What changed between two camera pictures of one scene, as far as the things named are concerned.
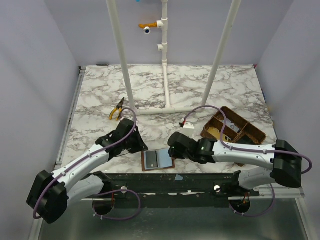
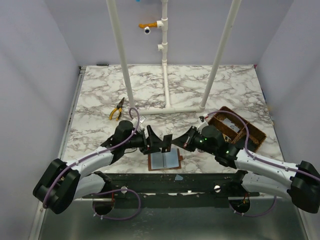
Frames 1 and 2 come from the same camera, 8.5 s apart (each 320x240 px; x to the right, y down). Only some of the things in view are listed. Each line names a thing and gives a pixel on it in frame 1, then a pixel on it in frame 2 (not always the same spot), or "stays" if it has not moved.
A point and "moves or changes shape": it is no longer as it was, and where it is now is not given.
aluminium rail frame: x=37 y=226 stays
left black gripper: x=137 y=141 → x=145 y=142
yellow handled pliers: x=119 y=107 stays
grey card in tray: x=231 y=125 stays
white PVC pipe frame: x=163 y=25 stays
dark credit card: x=151 y=159 → x=167 y=143
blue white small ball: x=147 y=30 stays
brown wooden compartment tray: x=238 y=129 stays
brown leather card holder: x=156 y=159 moves or changes shape
